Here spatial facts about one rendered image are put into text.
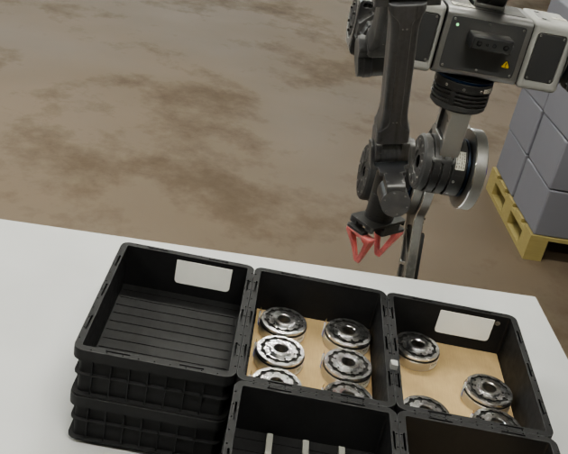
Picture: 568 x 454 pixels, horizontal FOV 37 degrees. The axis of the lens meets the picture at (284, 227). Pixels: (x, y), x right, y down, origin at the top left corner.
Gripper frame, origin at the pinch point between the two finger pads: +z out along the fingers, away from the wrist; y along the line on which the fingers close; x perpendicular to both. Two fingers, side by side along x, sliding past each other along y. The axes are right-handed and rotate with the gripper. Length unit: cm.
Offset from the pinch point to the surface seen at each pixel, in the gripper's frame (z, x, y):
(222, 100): 104, 297, 202
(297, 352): 20.4, -0.3, -14.3
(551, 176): 58, 84, 233
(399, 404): 13.4, -27.0, -14.1
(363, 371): 20.3, -11.5, -5.7
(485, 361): 22.8, -20.1, 26.4
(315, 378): 23.4, -5.9, -13.6
